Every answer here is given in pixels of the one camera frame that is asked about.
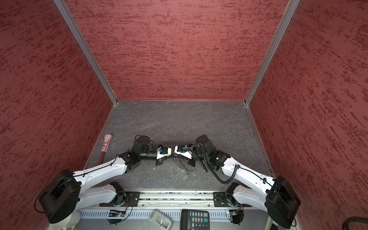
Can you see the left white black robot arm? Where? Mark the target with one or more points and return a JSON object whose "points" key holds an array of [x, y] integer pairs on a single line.
{"points": [[71, 191]]}

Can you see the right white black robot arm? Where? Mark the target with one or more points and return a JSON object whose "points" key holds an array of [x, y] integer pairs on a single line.
{"points": [[232, 169]]}

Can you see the black desk calculator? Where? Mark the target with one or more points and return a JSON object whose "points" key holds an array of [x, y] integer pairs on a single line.
{"points": [[194, 220]]}

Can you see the pink paw back scratcher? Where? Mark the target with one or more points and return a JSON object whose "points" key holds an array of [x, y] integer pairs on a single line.
{"points": [[106, 142]]}

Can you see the grey plastic device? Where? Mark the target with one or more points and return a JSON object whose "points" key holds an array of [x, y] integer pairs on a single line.
{"points": [[161, 221]]}

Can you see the white ceramic mug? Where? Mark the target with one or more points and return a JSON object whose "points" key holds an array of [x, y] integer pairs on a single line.
{"points": [[69, 222]]}

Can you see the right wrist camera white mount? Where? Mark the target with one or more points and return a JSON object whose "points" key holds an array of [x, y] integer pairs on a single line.
{"points": [[181, 150]]}

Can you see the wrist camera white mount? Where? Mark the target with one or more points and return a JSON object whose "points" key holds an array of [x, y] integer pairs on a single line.
{"points": [[181, 150], [163, 152]]}

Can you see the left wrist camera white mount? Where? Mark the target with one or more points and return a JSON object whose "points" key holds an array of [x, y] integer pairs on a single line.
{"points": [[163, 152]]}

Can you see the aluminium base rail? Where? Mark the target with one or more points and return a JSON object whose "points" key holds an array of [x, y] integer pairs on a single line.
{"points": [[175, 199]]}

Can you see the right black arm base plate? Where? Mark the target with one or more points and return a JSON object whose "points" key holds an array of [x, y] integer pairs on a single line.
{"points": [[223, 199]]}

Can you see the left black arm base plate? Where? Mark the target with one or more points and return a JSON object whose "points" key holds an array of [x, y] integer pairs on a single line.
{"points": [[130, 199]]}

